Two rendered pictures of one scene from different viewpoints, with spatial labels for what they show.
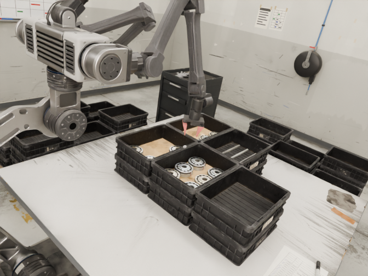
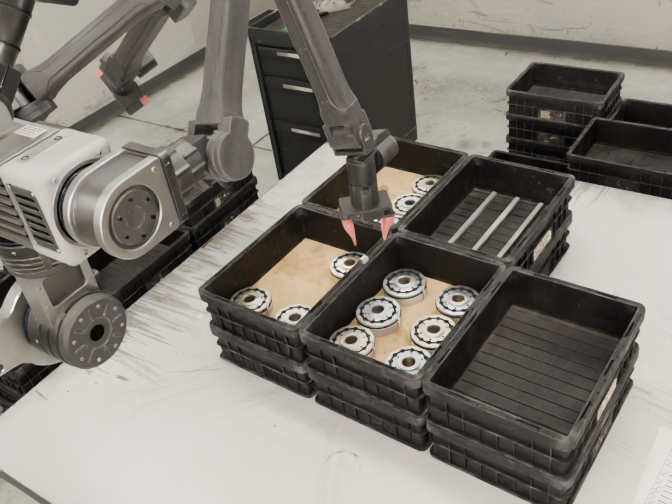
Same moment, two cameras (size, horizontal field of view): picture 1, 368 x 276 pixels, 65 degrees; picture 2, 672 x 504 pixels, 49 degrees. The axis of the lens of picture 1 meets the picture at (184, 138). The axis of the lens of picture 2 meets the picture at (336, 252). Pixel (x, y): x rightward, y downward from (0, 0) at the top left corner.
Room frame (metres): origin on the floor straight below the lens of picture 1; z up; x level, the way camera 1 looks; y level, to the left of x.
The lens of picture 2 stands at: (0.09, -0.04, 1.99)
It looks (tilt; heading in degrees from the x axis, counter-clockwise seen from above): 37 degrees down; 4
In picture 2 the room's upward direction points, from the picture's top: 10 degrees counter-clockwise
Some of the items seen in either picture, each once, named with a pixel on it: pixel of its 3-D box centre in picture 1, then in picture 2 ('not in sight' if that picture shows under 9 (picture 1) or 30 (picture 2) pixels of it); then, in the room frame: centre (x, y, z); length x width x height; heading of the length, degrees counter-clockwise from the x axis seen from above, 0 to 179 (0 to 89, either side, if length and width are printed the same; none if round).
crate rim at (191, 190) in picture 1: (196, 165); (405, 301); (1.31, -0.09, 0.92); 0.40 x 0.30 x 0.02; 142
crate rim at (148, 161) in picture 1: (157, 141); (297, 264); (1.50, 0.15, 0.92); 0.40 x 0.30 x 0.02; 142
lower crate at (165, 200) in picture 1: (191, 189); (410, 353); (1.31, -0.09, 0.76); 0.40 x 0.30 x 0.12; 142
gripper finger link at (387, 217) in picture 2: (195, 128); (375, 221); (1.37, -0.05, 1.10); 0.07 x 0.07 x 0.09; 7
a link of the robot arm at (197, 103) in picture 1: (197, 103); (362, 166); (1.37, -0.04, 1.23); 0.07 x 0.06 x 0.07; 144
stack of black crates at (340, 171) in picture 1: (340, 178); not in sight; (2.44, -1.55, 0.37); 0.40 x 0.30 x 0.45; 54
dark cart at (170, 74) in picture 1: (187, 109); (341, 100); (3.33, 0.02, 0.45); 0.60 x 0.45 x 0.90; 144
